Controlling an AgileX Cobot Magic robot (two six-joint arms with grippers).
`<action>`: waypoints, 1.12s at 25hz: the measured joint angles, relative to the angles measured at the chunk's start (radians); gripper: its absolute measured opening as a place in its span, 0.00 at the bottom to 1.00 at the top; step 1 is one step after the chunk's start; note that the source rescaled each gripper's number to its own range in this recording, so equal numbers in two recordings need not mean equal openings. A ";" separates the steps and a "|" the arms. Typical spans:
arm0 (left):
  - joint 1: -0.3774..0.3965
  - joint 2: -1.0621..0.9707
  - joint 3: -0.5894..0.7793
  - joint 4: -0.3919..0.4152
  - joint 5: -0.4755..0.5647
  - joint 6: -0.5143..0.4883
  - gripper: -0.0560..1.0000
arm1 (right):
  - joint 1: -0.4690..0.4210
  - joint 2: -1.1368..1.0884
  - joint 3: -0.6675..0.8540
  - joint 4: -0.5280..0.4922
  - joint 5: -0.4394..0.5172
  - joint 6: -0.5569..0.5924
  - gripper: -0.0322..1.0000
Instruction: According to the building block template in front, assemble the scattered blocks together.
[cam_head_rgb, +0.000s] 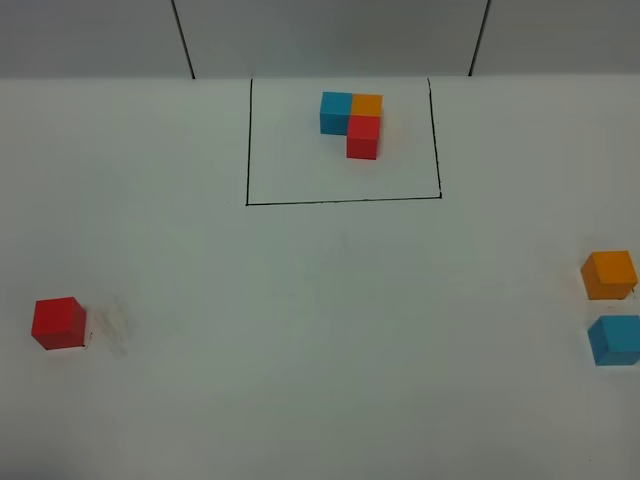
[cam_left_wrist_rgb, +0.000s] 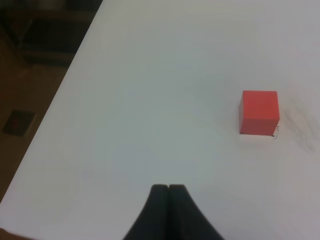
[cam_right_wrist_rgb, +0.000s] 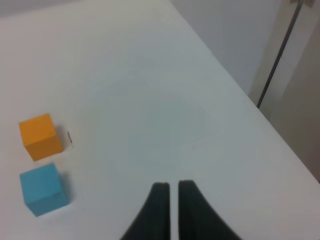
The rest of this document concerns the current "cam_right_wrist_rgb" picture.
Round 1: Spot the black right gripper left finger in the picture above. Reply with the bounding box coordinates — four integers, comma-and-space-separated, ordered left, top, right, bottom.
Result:
121, 182, 171, 240

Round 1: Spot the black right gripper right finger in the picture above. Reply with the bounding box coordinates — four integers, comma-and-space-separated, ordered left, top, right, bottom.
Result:
178, 180, 240, 240

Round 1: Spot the blue cube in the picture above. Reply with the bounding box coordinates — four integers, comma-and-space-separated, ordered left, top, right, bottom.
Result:
19, 163, 70, 217

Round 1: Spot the orange cube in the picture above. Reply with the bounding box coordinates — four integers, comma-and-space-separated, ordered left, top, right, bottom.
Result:
19, 113, 64, 161

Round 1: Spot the dark metal pole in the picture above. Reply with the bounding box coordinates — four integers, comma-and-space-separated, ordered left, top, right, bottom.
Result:
256, 0, 305, 109

